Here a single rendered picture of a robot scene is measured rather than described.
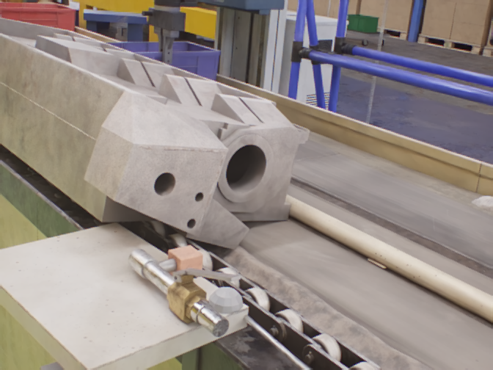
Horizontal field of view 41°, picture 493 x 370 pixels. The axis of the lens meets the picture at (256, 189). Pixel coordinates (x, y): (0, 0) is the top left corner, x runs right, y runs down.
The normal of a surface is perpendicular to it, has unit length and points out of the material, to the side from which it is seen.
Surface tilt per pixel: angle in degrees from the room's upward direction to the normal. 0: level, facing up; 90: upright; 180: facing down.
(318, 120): 90
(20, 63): 80
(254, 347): 0
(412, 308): 0
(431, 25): 90
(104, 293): 0
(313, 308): 50
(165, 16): 90
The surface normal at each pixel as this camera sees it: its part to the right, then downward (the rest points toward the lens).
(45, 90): -0.75, -0.01
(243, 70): -0.69, 0.18
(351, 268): 0.09, -0.94
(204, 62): 0.62, 0.35
